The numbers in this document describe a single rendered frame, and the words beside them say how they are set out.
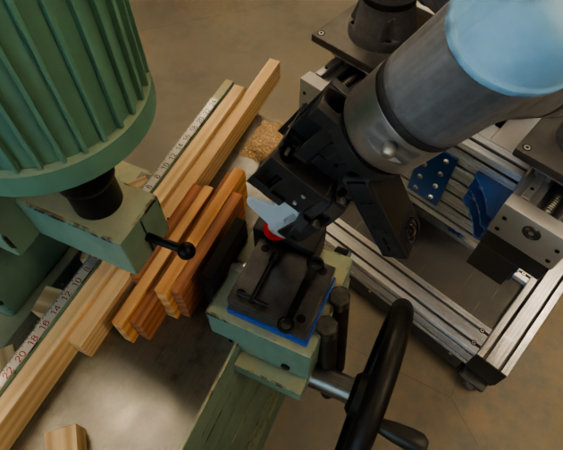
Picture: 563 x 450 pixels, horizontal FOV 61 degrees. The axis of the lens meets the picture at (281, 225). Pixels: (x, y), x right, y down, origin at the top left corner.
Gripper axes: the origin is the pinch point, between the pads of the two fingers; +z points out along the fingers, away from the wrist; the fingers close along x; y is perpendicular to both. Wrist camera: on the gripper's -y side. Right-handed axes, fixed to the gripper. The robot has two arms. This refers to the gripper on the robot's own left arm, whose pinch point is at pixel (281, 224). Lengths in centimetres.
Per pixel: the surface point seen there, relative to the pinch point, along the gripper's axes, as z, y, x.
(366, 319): 83, -63, -39
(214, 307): 8.4, 0.0, 9.4
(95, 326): 16.4, 9.8, 16.8
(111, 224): 4.2, 14.8, 9.4
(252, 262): 3.7, -0.1, 4.2
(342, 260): 2.7, -9.8, -2.7
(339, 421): 81, -65, -5
